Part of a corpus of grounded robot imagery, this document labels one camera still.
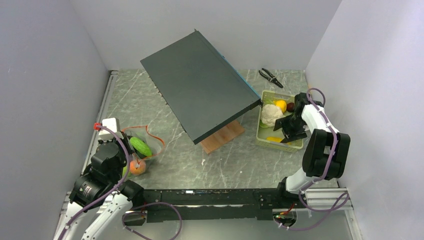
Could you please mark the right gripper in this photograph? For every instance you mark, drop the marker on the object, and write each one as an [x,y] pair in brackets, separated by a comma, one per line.
[282,123]

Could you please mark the light green plastic basket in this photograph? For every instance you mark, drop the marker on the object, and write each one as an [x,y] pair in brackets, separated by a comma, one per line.
[263,131]

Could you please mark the clear zip top bag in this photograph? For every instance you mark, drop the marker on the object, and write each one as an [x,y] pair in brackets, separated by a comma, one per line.
[156,144]

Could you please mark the orange fruit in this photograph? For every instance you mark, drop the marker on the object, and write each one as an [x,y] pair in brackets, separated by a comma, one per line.
[137,167]

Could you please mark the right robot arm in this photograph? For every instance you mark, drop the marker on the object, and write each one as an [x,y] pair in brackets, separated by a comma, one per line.
[326,153]

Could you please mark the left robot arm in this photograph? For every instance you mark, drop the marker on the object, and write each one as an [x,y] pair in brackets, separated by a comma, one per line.
[98,179]

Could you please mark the yellow corn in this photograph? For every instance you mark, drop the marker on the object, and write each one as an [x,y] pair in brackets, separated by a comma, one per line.
[274,139]

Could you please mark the red apple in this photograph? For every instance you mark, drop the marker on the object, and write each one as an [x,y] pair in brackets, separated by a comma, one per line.
[290,107]

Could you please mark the white cauliflower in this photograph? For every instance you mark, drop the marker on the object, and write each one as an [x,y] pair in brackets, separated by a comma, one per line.
[269,114]

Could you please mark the yellow pepper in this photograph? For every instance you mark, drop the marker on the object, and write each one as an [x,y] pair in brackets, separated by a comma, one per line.
[282,105]

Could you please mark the black pliers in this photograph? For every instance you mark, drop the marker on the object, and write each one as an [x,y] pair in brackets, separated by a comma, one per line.
[266,74]

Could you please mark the wooden base board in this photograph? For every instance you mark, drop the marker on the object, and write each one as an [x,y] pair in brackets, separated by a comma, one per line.
[222,137]

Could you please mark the dark grey network switch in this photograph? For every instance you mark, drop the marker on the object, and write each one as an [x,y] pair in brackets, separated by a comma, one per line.
[201,87]

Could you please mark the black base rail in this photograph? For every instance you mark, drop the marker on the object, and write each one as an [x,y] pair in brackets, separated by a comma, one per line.
[159,205]

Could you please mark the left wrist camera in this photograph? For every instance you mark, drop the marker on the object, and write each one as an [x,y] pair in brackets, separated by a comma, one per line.
[108,129]

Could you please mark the aluminium frame profile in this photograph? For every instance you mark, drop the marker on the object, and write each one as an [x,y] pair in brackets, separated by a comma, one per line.
[99,109]

